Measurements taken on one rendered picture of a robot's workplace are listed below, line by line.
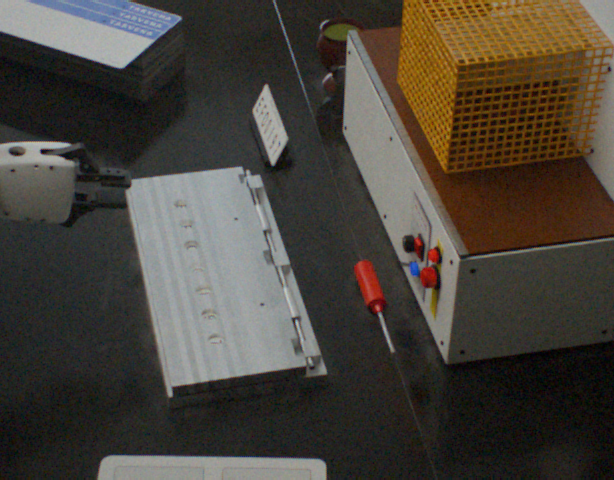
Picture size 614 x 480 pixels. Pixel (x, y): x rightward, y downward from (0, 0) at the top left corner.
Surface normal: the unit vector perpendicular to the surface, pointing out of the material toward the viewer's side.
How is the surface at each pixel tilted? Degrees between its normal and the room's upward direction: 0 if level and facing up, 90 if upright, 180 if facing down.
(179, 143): 0
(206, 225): 0
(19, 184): 87
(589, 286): 90
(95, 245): 0
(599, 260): 90
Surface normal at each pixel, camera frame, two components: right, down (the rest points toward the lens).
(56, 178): 0.32, 0.59
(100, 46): 0.02, -0.77
